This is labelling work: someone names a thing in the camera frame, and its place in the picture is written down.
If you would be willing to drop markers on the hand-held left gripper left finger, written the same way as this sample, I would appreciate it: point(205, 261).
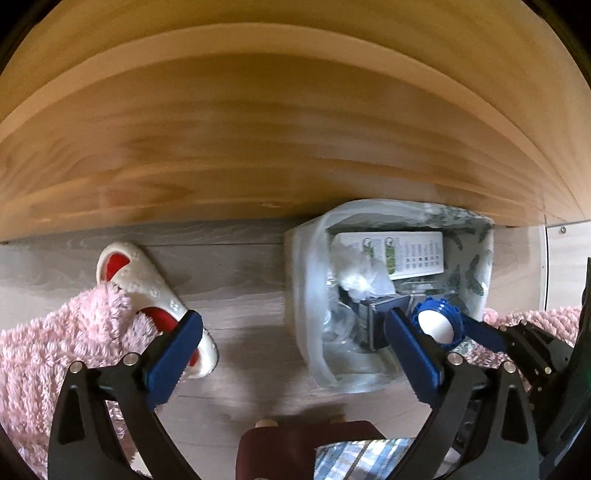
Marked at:
point(178, 355)

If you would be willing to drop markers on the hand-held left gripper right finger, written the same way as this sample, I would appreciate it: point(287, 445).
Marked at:
point(411, 355)

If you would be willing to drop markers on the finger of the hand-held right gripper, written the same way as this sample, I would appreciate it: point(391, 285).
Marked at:
point(485, 334)

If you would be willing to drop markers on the blue white bottle cap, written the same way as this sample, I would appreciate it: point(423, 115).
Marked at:
point(436, 323)

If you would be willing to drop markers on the dark blue cardboard box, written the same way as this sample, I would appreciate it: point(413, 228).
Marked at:
point(376, 323)

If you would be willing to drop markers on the white plastic bag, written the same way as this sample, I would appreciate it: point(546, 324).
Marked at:
point(360, 277)

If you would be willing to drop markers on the white milk carton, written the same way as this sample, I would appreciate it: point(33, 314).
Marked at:
point(415, 254)

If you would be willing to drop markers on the patterned waste bin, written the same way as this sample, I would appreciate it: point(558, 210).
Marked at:
point(304, 286)

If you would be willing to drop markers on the white red slipper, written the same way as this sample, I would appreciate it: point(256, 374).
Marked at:
point(138, 267)

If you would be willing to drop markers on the blue plaid cloth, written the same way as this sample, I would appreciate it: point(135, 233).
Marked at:
point(360, 461)

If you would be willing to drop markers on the dark red stool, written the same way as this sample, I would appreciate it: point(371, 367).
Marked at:
point(277, 452)

